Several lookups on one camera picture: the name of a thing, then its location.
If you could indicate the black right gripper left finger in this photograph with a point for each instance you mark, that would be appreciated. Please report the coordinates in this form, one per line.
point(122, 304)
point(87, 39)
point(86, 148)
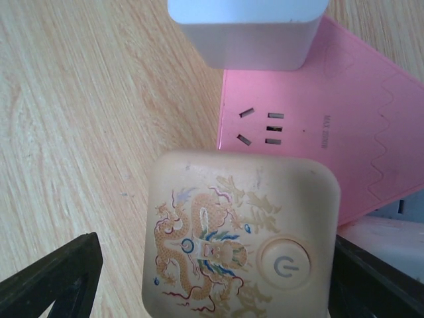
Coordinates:
point(65, 280)

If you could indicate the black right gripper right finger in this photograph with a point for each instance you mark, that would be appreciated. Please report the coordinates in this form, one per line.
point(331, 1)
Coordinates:
point(363, 285)

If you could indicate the white cube plug red pattern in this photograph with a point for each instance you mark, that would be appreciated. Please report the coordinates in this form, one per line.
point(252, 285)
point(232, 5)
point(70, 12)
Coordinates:
point(398, 243)

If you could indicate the beige dragon cube plug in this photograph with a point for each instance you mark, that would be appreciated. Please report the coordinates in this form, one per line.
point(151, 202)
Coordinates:
point(239, 235)

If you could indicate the pink triangular power strip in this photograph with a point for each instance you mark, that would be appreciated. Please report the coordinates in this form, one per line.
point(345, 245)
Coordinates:
point(348, 107)

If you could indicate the white 66W USB charger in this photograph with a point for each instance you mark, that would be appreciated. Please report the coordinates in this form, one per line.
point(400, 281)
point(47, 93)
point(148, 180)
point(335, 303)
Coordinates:
point(270, 35)

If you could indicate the light blue power strip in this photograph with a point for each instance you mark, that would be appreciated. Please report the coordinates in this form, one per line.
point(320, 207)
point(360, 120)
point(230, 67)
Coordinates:
point(409, 208)

